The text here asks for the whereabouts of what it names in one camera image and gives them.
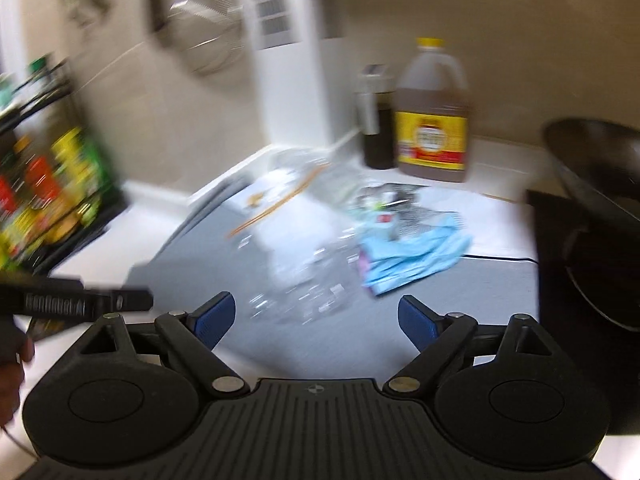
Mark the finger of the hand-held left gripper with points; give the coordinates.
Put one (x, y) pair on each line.
(135, 299)

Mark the white louvred vent panel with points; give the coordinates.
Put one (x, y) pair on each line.
(272, 5)

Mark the black induction cooktop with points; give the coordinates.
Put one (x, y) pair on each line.
(550, 270)

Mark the dark sauce dispenser bottle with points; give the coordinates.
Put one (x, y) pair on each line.
(377, 130)

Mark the light blue plastic wrapper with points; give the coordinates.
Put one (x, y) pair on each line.
(415, 255)

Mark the person's left hand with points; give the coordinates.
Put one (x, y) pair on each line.
(11, 390)

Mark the white paper wrapper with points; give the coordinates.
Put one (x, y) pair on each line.
(260, 187)

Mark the black wok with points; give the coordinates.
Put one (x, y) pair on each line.
(600, 160)

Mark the wooden chopstick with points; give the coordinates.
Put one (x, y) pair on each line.
(272, 210)
(500, 198)

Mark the row of seasoning bottles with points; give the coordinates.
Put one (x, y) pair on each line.
(55, 180)

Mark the brown vinegar jug yellow cap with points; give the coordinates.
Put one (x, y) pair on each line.
(432, 125)

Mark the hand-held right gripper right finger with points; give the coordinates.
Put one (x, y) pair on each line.
(416, 317)

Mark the hanging metal mesh strainer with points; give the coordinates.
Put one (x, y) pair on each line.
(205, 30)

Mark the clear plastic bag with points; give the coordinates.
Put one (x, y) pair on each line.
(300, 280)

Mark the dark patterned wrapper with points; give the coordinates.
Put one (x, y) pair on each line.
(425, 205)

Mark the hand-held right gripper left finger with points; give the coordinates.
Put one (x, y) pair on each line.
(216, 316)

